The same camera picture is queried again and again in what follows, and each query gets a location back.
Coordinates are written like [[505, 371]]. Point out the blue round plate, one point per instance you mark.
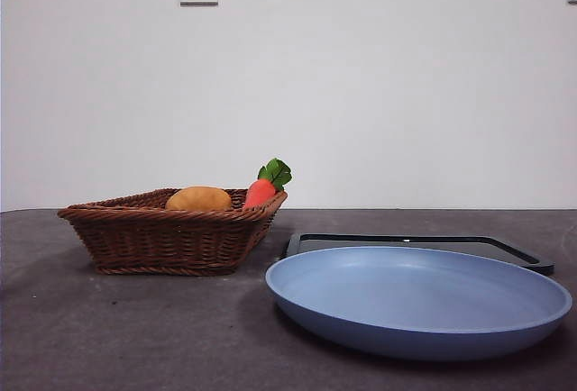
[[414, 301]]

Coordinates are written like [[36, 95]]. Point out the orange plush carrot, green leaves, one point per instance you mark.
[[260, 193]]

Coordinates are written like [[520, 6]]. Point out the tan potato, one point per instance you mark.
[[198, 198]]

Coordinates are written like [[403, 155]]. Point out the brown wicker basket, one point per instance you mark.
[[158, 242]]

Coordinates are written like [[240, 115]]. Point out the black rectangular tray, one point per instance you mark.
[[518, 253]]

